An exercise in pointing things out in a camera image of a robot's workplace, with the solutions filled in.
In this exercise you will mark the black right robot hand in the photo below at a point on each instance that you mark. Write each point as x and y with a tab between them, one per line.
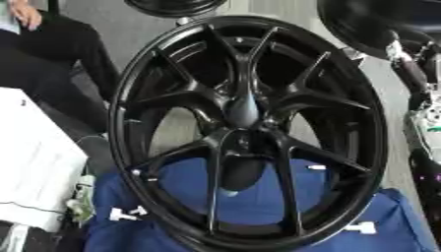
414	74

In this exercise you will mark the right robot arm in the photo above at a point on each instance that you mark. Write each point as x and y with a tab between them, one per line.
426	131

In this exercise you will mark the white pin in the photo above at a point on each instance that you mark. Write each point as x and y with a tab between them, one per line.
317	167
139	210
363	227
116	215

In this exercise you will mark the black spoked wheel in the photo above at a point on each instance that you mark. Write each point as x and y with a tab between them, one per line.
189	98

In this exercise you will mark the black round wheel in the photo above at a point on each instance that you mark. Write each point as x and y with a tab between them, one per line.
172	6

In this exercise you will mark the black round disc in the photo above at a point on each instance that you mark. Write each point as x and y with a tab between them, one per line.
362	23

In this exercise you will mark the pale green white object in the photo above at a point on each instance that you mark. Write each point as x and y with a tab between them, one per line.
84	198

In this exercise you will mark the person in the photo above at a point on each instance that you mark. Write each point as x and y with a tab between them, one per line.
52	65

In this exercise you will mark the person's hand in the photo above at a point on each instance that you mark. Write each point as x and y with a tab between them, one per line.
26	13

